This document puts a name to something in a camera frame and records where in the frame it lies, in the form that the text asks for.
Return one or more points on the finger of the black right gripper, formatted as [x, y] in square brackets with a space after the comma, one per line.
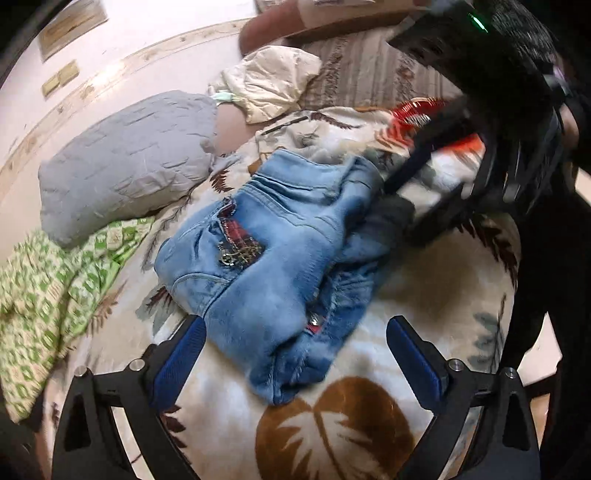
[461, 209]
[415, 168]

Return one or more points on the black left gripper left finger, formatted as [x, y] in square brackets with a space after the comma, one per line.
[87, 444]

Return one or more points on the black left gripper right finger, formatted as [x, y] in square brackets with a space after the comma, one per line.
[504, 445]

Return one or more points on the blue denim jeans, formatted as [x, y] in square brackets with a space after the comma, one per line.
[283, 269]

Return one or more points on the red glass bowl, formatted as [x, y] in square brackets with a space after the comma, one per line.
[445, 124]

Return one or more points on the striped sofa seat cover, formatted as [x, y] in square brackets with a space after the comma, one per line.
[362, 70]

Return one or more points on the leaf patterned beige blanket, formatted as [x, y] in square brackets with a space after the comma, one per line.
[362, 421]

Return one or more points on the green checkered quilt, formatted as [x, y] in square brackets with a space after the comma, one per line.
[49, 296]

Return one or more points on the brown sofa backrest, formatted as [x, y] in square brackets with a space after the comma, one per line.
[312, 20]

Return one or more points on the cream crumpled cloth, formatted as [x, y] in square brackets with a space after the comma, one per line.
[267, 83]

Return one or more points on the grey pillow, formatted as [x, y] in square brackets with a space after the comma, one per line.
[131, 163]

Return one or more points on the brass wall switch plates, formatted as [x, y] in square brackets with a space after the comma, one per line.
[60, 79]

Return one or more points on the framed wall picture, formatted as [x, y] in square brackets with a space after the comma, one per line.
[71, 23]

